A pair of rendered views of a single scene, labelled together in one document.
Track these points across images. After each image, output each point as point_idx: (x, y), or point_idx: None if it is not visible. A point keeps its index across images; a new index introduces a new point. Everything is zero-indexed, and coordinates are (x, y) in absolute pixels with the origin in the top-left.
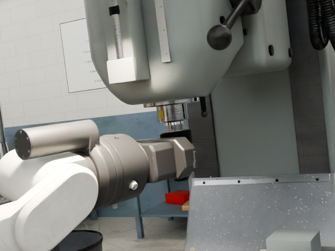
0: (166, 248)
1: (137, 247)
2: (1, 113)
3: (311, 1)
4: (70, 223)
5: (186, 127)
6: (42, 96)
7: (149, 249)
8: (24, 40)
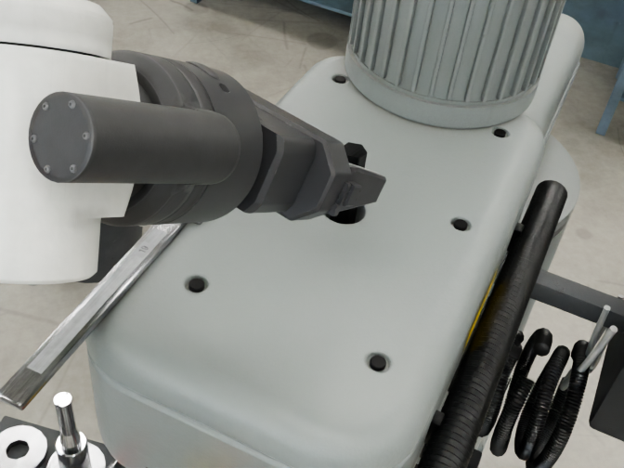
0: (234, 40)
1: (189, 26)
2: (71, 409)
3: (485, 426)
4: None
5: None
6: None
7: (208, 35)
8: None
